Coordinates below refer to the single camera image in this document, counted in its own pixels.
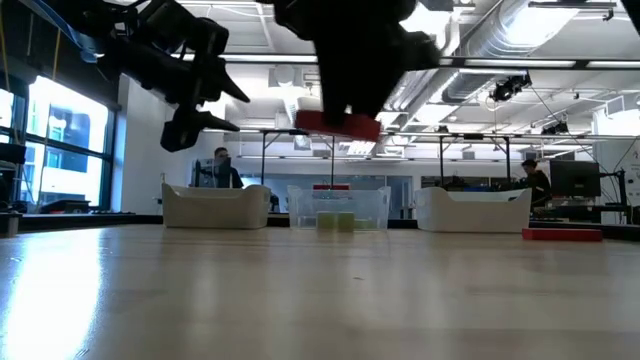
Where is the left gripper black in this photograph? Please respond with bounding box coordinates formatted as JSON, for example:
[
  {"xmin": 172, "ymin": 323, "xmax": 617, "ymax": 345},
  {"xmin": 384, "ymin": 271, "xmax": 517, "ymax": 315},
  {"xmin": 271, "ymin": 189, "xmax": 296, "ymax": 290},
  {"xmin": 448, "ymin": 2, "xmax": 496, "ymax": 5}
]
[{"xmin": 99, "ymin": 19, "xmax": 250, "ymax": 153}]

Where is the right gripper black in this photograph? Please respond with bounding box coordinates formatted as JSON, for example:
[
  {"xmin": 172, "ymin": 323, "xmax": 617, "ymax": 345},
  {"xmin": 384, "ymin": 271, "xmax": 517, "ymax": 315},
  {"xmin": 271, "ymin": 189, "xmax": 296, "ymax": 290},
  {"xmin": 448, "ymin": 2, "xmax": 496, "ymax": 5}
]
[{"xmin": 299, "ymin": 19, "xmax": 442, "ymax": 125}]

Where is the red block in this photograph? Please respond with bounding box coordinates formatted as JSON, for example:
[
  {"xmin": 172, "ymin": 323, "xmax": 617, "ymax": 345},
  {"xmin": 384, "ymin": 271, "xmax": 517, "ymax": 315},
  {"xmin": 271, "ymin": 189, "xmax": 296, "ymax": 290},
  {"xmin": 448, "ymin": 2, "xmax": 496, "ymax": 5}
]
[
  {"xmin": 293, "ymin": 109, "xmax": 382, "ymax": 143},
  {"xmin": 521, "ymin": 227, "xmax": 604, "ymax": 243}
]

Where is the person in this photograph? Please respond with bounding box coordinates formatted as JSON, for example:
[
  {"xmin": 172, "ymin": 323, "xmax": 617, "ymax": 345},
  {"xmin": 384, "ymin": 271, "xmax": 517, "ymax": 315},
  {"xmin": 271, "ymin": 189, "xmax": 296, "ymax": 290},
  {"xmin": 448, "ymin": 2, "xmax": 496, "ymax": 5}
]
[
  {"xmin": 519, "ymin": 158, "xmax": 553, "ymax": 211},
  {"xmin": 212, "ymin": 146, "xmax": 245, "ymax": 190}
]

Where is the black computer monitor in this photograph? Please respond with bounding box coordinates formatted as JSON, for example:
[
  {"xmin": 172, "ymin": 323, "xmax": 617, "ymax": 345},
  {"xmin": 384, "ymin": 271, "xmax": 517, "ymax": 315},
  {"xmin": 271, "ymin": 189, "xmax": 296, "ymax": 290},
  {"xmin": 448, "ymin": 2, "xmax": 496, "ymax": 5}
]
[
  {"xmin": 548, "ymin": 159, "xmax": 602, "ymax": 199},
  {"xmin": 193, "ymin": 156, "xmax": 233, "ymax": 189}
]

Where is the long ceiling light strip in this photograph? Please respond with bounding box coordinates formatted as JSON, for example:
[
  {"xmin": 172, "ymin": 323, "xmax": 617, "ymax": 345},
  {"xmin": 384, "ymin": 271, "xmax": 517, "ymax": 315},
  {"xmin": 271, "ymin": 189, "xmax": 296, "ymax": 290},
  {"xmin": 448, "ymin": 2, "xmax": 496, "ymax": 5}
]
[{"xmin": 174, "ymin": 52, "xmax": 319, "ymax": 65}]

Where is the beige-grey plastic bin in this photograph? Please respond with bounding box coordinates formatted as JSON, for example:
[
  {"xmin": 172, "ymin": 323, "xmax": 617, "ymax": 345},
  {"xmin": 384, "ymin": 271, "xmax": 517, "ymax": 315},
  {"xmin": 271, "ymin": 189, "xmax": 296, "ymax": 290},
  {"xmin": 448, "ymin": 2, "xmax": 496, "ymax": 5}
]
[{"xmin": 160, "ymin": 182, "xmax": 272, "ymax": 230}]

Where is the clear plastic bin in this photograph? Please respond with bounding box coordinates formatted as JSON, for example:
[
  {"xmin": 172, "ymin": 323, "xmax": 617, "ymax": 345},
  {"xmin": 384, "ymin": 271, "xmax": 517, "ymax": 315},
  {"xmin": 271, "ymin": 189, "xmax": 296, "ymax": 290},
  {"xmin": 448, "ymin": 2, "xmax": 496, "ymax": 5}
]
[{"xmin": 287, "ymin": 185, "xmax": 392, "ymax": 231}]

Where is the large bright window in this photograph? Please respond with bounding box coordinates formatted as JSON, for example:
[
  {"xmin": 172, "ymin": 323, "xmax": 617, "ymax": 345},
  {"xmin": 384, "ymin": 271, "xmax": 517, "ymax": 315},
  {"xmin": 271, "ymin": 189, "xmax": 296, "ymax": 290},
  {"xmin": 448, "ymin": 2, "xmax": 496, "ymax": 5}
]
[{"xmin": 0, "ymin": 74, "xmax": 116, "ymax": 211}]

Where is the black ceiling track spotlight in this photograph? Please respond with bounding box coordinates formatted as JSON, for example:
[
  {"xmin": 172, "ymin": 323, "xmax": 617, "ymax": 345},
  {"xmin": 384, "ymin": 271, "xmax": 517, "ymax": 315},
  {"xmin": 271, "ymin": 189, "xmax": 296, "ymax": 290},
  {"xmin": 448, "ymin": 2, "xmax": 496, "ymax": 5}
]
[{"xmin": 488, "ymin": 73, "xmax": 534, "ymax": 104}]

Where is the white plastic bin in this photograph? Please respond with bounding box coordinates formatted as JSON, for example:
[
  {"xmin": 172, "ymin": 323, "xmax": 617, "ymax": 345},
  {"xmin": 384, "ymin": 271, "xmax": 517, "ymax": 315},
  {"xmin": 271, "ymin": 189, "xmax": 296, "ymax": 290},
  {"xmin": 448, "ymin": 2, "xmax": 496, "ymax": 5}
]
[{"xmin": 412, "ymin": 186, "xmax": 533, "ymax": 234}]

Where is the black metal rack frame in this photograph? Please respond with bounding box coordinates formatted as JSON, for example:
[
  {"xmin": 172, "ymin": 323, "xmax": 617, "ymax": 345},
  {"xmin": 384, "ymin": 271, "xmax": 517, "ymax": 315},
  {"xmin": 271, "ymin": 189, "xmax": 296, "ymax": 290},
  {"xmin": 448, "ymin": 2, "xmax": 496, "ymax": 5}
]
[
  {"xmin": 438, "ymin": 132, "xmax": 512, "ymax": 191},
  {"xmin": 259, "ymin": 128, "xmax": 337, "ymax": 189}
]

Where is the black aluminium table frame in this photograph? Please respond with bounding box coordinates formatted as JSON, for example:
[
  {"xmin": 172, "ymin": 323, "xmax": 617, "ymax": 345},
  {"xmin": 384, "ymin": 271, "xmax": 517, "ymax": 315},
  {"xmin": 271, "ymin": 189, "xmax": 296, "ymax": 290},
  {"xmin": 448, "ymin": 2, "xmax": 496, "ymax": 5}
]
[{"xmin": 0, "ymin": 212, "xmax": 640, "ymax": 242}]

